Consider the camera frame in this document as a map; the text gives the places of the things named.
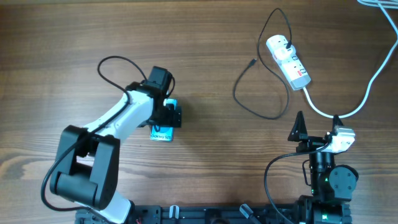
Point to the black mounting rail base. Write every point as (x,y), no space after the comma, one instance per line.
(154,214)

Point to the white charger plug adapter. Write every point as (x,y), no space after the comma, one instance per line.
(283,53)

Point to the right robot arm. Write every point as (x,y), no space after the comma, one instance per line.
(332,185)

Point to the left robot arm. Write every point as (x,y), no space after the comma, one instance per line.
(86,166)

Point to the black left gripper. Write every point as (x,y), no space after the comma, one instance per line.
(170,119)

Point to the white power strip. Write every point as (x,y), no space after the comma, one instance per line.
(292,68)

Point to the turquoise Galaxy smartphone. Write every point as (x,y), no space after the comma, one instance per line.
(158,133)

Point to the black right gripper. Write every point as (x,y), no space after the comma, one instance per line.
(299,133)

